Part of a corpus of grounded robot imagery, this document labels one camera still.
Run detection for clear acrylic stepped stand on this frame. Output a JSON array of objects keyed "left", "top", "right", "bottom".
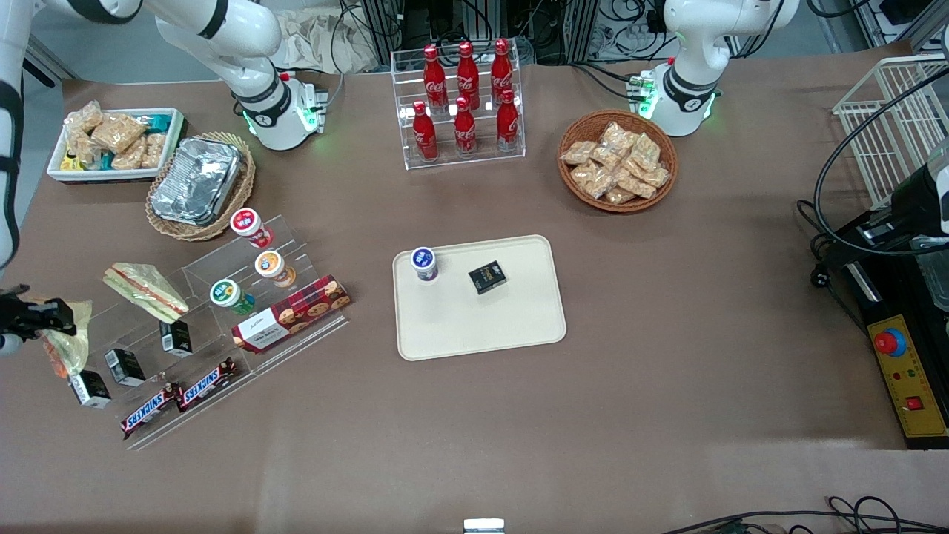
[{"left": 47, "top": 214, "right": 350, "bottom": 452}]

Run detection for orange lid cup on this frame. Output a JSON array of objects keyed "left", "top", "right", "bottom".
[{"left": 254, "top": 250, "right": 297, "bottom": 289}]

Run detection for beige plastic tray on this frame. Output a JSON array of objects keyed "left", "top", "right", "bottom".
[{"left": 392, "top": 234, "right": 568, "bottom": 362}]

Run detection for red cola bottle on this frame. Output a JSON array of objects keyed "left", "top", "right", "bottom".
[
  {"left": 495, "top": 89, "right": 520, "bottom": 152},
  {"left": 453, "top": 96, "right": 478, "bottom": 157},
  {"left": 456, "top": 42, "right": 481, "bottom": 111},
  {"left": 411, "top": 101, "right": 439, "bottom": 162},
  {"left": 490, "top": 39, "right": 515, "bottom": 105},
  {"left": 423, "top": 44, "right": 449, "bottom": 113}
]

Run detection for white wire basket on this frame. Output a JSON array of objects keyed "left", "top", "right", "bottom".
[{"left": 831, "top": 53, "right": 949, "bottom": 210}]

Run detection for black cable with plug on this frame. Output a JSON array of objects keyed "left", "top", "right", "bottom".
[{"left": 796, "top": 198, "right": 850, "bottom": 291}]

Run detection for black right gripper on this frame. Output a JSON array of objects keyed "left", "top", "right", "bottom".
[{"left": 0, "top": 285, "right": 78, "bottom": 343}]

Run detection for triangle sandwich orange edge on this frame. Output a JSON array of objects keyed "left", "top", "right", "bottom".
[{"left": 40, "top": 298, "right": 94, "bottom": 380}]

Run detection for metal frame with cables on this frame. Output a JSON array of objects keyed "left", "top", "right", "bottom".
[{"left": 337, "top": 0, "right": 672, "bottom": 66}]

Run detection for snickers chocolate bar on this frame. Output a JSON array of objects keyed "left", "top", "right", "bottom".
[
  {"left": 175, "top": 357, "right": 239, "bottom": 413},
  {"left": 120, "top": 382, "right": 183, "bottom": 440}
]

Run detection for small black box gold print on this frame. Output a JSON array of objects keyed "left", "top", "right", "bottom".
[{"left": 468, "top": 260, "right": 508, "bottom": 296}]

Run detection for green lid cup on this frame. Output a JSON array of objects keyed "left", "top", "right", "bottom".
[{"left": 209, "top": 279, "right": 256, "bottom": 316}]

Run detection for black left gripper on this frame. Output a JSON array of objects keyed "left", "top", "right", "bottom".
[{"left": 821, "top": 165, "right": 947, "bottom": 269}]

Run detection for clear acrylic bottle rack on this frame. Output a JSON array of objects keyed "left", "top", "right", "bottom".
[{"left": 390, "top": 46, "right": 526, "bottom": 172}]

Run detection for black yellow emergency stop box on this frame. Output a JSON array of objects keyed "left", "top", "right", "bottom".
[{"left": 844, "top": 211, "right": 949, "bottom": 452}]

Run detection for blue lid yogurt cup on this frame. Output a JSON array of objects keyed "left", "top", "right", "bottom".
[{"left": 411, "top": 246, "right": 440, "bottom": 283}]

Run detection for oval light wicker basket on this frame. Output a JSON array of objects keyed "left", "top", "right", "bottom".
[{"left": 145, "top": 132, "right": 257, "bottom": 243}]

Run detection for beige crumpled cloth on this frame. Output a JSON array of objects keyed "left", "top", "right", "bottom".
[{"left": 278, "top": 6, "right": 380, "bottom": 76}]

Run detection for round brown wicker basket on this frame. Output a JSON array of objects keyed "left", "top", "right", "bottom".
[{"left": 557, "top": 110, "right": 679, "bottom": 214}]

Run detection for red tartan cookie box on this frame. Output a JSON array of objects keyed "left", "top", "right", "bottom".
[{"left": 231, "top": 274, "right": 352, "bottom": 354}]

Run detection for white rectangular plastic tub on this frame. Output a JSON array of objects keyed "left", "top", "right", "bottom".
[{"left": 46, "top": 108, "right": 187, "bottom": 185}]

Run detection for wrapped triangle sandwich ham filling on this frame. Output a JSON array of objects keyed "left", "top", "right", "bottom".
[{"left": 102, "top": 263, "right": 191, "bottom": 324}]

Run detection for black looped cable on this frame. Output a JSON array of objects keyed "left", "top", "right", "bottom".
[{"left": 813, "top": 68, "right": 949, "bottom": 257}]

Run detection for red lid cup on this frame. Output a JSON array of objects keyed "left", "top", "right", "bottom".
[{"left": 229, "top": 208, "right": 274, "bottom": 250}]

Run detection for small black white box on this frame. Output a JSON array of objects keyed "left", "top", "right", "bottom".
[
  {"left": 68, "top": 370, "right": 113, "bottom": 410},
  {"left": 104, "top": 348, "right": 147, "bottom": 388},
  {"left": 159, "top": 320, "right": 194, "bottom": 358}
]

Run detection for silver foil container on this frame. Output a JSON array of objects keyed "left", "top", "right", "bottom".
[{"left": 151, "top": 137, "right": 246, "bottom": 228}]

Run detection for black floor cables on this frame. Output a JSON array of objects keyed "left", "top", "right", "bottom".
[{"left": 658, "top": 495, "right": 949, "bottom": 534}]

